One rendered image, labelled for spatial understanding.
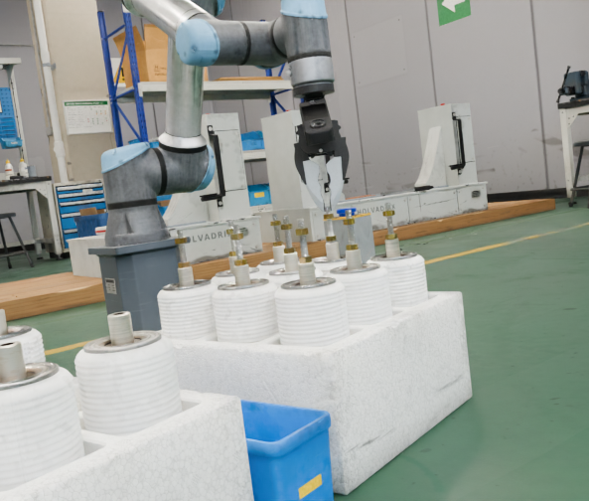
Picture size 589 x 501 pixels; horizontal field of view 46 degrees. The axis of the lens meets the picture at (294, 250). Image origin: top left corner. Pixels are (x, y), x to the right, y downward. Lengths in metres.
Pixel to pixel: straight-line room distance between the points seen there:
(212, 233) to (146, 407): 2.73
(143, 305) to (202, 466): 0.95
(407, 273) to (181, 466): 0.54
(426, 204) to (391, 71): 3.66
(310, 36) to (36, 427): 0.79
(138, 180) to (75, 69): 6.08
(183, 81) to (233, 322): 0.79
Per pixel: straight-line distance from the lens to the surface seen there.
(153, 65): 6.40
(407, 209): 4.21
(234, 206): 3.53
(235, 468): 0.72
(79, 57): 7.73
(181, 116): 1.65
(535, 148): 6.66
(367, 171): 8.15
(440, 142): 4.72
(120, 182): 1.63
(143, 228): 1.61
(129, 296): 1.61
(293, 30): 1.19
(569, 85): 5.50
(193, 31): 1.19
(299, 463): 0.78
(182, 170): 1.67
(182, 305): 1.04
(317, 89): 1.17
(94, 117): 7.63
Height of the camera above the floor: 0.38
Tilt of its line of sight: 5 degrees down
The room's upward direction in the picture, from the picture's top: 7 degrees counter-clockwise
